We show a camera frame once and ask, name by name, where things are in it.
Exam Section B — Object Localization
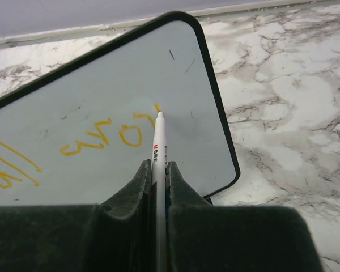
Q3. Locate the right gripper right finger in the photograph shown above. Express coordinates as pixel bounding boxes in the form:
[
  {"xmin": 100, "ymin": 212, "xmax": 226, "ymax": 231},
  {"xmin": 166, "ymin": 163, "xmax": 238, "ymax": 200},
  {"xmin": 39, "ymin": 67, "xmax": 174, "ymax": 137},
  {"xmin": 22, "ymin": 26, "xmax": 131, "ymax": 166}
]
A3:
[{"xmin": 167, "ymin": 161, "xmax": 322, "ymax": 271}]

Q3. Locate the white marker pen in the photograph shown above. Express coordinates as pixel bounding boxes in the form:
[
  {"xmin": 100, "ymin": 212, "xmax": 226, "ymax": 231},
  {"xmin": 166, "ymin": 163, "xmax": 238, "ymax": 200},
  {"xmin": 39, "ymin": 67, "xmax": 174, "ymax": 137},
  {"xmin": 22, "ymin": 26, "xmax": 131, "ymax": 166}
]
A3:
[{"xmin": 152, "ymin": 111, "xmax": 167, "ymax": 271}]

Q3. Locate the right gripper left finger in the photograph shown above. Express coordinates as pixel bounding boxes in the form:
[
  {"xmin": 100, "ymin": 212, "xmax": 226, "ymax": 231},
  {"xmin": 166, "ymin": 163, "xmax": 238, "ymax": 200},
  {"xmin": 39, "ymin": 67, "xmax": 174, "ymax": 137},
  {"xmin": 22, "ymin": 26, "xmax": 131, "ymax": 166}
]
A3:
[{"xmin": 0, "ymin": 160, "xmax": 152, "ymax": 271}]

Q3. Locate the black framed whiteboard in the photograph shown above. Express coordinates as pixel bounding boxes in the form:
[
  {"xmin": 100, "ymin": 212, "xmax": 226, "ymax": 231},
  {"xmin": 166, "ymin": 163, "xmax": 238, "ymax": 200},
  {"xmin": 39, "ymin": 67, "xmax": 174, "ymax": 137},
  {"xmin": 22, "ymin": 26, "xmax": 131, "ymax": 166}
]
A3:
[{"xmin": 0, "ymin": 12, "xmax": 240, "ymax": 206}]

